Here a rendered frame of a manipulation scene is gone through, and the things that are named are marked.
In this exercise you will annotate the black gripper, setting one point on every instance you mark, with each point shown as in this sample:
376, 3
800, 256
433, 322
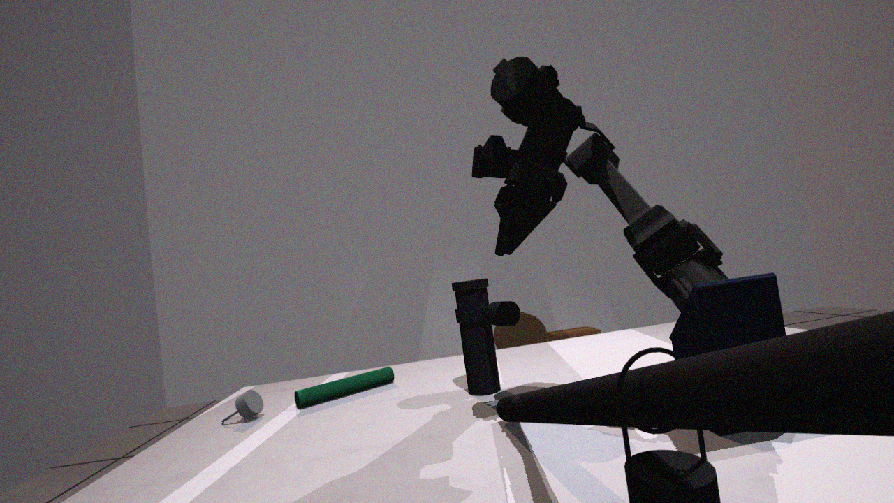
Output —
536, 178

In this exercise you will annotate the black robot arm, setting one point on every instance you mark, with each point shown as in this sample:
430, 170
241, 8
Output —
662, 244

